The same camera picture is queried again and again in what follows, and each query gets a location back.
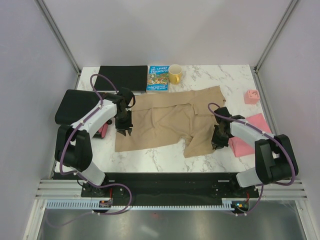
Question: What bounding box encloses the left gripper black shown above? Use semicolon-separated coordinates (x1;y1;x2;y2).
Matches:
114;109;134;136

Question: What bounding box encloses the beige t shirt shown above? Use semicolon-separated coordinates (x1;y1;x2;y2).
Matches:
115;86;226;158

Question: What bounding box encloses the black pink drawer unit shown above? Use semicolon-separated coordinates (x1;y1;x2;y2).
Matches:
54;89;114;144

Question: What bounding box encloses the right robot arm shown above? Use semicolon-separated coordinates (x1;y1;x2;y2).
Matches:
207;102;299;197

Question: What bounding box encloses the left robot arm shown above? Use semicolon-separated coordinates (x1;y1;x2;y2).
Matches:
54;87;136;197

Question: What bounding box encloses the pink folded t shirt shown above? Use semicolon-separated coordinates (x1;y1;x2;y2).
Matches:
228;113;273;158

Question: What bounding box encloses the pink cube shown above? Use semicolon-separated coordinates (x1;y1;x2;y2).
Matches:
244;89;260;105

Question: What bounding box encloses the black notebook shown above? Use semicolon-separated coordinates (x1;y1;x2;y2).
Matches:
98;65;148;95

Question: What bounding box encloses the blue treehouse book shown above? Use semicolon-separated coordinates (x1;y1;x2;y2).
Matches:
146;65;170;93

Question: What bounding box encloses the yellow mug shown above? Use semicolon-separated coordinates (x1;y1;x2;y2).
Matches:
168;64;182;85

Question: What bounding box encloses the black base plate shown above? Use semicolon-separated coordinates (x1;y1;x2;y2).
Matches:
81;172;259;206

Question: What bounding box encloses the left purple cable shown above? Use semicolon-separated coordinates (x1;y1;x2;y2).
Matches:
46;73;133;228

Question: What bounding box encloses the white cable duct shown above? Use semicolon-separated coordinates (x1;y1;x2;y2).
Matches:
45;199;240;211

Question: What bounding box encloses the aluminium front rail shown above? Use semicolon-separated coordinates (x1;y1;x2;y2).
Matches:
35;179;308;201

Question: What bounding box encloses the left aluminium frame post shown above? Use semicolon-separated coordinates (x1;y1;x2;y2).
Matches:
34;0;81;77

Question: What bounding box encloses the aluminium frame post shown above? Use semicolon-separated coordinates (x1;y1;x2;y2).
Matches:
253;0;301;73
34;0;81;77

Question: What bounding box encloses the right aluminium frame post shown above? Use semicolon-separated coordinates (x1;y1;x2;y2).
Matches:
253;0;301;73

